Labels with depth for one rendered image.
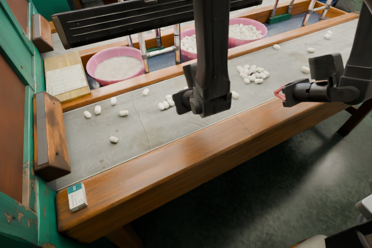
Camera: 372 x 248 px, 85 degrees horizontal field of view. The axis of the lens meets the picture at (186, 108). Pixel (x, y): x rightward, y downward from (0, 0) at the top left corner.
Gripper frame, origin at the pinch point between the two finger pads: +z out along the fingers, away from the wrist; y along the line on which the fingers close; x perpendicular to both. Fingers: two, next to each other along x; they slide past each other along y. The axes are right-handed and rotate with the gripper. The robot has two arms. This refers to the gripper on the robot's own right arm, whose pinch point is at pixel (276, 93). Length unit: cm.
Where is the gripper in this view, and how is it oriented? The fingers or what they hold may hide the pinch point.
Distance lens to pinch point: 77.8
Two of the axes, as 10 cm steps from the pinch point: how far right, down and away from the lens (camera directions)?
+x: 2.9, 9.4, 1.6
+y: -8.9, 3.3, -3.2
